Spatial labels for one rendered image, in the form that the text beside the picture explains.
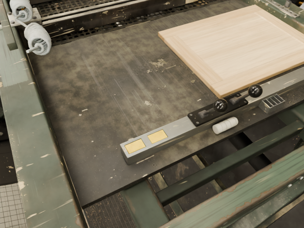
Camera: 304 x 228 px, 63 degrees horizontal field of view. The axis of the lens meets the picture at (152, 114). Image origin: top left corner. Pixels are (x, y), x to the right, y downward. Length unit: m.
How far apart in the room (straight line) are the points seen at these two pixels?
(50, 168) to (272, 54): 0.91
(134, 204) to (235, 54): 0.70
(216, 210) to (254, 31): 0.85
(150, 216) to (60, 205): 0.23
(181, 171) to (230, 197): 2.18
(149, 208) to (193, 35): 0.76
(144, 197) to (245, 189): 0.26
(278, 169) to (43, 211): 0.56
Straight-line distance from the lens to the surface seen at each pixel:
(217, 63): 1.01
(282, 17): 1.39
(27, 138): 0.70
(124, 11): 1.25
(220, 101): 0.66
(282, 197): 1.44
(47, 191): 0.60
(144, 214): 0.69
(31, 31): 0.86
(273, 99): 0.93
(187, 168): 2.75
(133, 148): 0.69
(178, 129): 0.73
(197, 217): 0.61
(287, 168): 0.74
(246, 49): 1.13
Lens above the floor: 2.11
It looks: 43 degrees down
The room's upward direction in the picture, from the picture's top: 86 degrees counter-clockwise
